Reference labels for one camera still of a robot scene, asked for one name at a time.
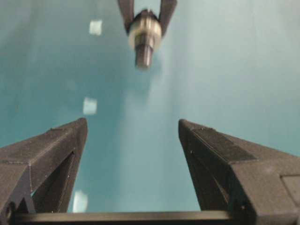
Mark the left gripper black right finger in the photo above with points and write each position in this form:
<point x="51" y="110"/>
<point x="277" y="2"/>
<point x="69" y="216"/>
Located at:
<point x="259" y="183"/>

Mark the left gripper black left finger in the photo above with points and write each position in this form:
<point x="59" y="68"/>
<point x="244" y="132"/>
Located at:
<point x="37" y="175"/>

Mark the teal table mat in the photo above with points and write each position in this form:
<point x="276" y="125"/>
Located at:
<point x="232" y="65"/>

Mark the dark steel threaded shaft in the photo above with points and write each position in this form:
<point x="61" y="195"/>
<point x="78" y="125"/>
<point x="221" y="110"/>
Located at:
<point x="144" y="52"/>

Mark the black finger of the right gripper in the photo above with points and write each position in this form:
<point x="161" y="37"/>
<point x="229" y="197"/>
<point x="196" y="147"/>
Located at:
<point x="167" y="8"/>
<point x="127" y="12"/>

